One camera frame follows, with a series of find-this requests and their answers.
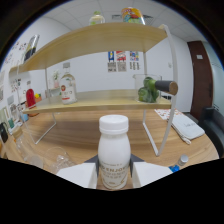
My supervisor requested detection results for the blue liquid bottle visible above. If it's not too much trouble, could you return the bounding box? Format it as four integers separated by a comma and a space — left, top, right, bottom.
168, 154, 189, 173

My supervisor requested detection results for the large white milk bottle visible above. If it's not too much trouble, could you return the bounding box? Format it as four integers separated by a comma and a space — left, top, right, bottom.
97, 114, 132, 190

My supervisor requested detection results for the clear glass with ice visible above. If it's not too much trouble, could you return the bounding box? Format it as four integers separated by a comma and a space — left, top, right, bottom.
43, 146, 76, 174

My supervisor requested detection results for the orange printed sheet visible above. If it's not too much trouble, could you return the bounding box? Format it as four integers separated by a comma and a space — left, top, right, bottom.
154, 108, 183, 121

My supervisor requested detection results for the clear bottle red label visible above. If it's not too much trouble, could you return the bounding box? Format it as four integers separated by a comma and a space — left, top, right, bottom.
59, 62, 78, 105

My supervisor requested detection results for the black kettle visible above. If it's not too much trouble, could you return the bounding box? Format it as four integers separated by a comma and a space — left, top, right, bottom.
0, 122, 9, 144

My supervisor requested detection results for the dark muddler wooden end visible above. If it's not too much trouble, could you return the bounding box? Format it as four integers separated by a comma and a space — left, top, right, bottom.
154, 79, 179, 96

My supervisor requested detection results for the red liquid glass bottle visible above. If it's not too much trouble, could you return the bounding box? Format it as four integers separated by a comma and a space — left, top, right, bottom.
25, 88, 38, 110

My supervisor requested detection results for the white vase with flowers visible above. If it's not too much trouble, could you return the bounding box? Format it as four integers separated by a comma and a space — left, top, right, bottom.
52, 70, 61, 89

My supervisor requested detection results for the brown door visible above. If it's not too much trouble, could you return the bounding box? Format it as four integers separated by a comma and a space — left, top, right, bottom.
187, 40, 214, 121

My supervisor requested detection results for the black yellow pouch bag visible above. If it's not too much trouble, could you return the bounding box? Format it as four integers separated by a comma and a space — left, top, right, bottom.
23, 34, 40, 64

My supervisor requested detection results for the two-tier wooden shelf rack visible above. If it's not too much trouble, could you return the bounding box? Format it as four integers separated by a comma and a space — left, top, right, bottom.
8, 22, 179, 158

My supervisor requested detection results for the clear bottle green cap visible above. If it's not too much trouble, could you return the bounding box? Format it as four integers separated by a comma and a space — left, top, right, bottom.
88, 10, 106, 27

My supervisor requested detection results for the yellow red snack bag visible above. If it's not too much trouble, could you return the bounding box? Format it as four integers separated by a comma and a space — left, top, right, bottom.
120, 7, 146, 26

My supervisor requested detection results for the multicoloured wall poster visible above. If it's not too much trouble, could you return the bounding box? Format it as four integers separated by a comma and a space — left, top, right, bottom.
129, 50, 141, 71

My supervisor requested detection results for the red topped wall poster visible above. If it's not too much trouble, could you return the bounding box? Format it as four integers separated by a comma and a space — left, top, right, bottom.
116, 50, 128, 73

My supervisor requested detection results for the blue topped wall poster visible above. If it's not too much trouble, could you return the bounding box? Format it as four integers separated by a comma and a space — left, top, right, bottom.
107, 50, 118, 73

